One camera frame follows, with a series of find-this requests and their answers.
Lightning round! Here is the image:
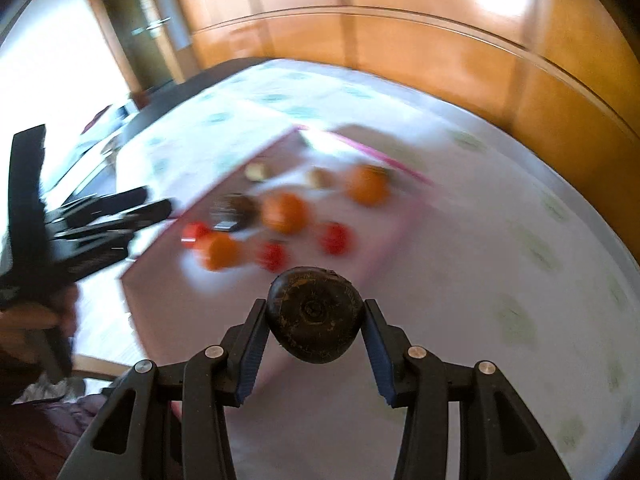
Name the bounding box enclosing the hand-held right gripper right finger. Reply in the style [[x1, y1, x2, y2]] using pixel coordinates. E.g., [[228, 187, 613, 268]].
[[363, 298, 572, 480]]

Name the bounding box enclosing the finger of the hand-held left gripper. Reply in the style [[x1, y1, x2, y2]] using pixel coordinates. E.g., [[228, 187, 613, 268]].
[[55, 199, 174, 241], [50, 186, 150, 222]]

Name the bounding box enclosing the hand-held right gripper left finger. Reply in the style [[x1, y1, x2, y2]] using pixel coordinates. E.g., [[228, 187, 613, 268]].
[[56, 298, 267, 480]]

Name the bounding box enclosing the pink tray box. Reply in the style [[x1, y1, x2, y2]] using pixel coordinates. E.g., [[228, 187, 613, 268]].
[[119, 125, 433, 418]]

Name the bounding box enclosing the dark brown round fruit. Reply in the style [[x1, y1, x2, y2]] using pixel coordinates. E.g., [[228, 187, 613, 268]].
[[264, 267, 365, 365], [209, 193, 260, 233]]

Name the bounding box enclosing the smooth orange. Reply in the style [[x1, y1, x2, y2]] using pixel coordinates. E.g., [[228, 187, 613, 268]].
[[200, 233, 242, 272]]

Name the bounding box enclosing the red tomato with stem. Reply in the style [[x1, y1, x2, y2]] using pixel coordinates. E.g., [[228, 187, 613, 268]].
[[255, 241, 290, 272]]

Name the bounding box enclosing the orange with stem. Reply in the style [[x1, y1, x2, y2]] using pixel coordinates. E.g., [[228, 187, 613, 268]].
[[260, 191, 310, 235]]

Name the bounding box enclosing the orange with green leaf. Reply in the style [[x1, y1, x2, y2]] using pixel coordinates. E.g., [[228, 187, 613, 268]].
[[345, 164, 392, 207]]

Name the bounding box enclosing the person's left forearm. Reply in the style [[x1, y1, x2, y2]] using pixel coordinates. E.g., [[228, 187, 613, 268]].
[[0, 332, 61, 403]]

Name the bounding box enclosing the person's left hand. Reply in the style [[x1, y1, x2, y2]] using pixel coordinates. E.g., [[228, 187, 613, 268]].
[[0, 285, 78, 342]]

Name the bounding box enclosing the wooden framed door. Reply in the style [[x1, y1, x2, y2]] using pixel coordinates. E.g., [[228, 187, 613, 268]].
[[80, 0, 193, 96]]

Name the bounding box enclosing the dark red cloth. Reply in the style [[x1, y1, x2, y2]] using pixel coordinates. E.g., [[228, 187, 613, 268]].
[[0, 385, 181, 480]]

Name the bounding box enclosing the wooden panelled wardrobe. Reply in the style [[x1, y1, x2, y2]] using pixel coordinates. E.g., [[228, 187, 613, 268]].
[[165, 0, 640, 171]]

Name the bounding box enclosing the wooden chair frame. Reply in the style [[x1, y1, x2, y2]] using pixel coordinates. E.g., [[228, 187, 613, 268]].
[[72, 355, 126, 386]]

